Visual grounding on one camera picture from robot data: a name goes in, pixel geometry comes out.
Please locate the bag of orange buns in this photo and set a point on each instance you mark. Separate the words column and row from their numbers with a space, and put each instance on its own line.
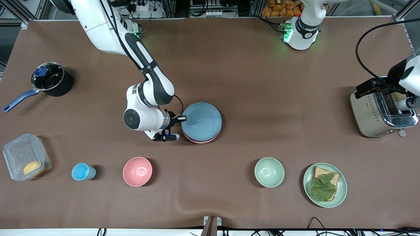
column 279, row 8

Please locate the beige and chrome toaster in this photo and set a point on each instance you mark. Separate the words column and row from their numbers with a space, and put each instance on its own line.
column 367, row 108

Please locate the clear plastic container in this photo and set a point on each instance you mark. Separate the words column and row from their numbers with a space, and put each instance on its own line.
column 16, row 154

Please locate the green lettuce leaf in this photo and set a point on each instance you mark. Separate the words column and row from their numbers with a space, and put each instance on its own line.
column 323, row 188

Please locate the blue cup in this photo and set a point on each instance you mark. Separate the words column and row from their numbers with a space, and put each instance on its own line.
column 82, row 172

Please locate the white power strip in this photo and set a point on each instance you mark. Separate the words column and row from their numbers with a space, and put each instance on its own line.
column 139, row 6

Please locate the green bowl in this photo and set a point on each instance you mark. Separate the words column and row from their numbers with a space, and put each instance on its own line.
column 269, row 172

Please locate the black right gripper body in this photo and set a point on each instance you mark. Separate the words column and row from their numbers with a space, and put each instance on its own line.
column 173, row 119

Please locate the pink plate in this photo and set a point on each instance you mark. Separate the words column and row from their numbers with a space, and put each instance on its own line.
column 201, row 142

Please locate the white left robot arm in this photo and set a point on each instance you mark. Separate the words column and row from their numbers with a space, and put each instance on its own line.
column 303, row 32

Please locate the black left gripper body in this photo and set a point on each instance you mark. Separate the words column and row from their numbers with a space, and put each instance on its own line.
column 394, row 74

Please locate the pink bowl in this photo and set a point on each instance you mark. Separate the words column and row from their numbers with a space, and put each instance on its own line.
column 137, row 171

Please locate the green plate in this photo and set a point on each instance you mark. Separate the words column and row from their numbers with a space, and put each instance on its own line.
column 341, row 193

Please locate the blue plate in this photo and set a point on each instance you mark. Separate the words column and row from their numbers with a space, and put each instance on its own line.
column 201, row 120

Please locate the aluminium frame bar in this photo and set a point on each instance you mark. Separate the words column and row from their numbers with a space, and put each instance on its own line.
column 405, row 11

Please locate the orange food piece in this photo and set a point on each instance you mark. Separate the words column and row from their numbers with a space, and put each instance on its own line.
column 32, row 168

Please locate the bread slice under lettuce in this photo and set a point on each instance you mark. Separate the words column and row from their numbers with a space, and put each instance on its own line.
column 320, row 171

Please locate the bread slice in toaster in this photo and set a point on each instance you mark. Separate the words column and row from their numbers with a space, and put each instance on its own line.
column 398, row 96

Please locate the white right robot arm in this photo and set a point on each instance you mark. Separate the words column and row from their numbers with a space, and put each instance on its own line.
column 154, row 85

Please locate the metal table bracket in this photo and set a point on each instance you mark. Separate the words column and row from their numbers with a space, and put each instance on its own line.
column 211, row 226

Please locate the glass pot lid blue knob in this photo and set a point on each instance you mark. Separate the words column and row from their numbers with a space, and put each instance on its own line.
column 49, row 77

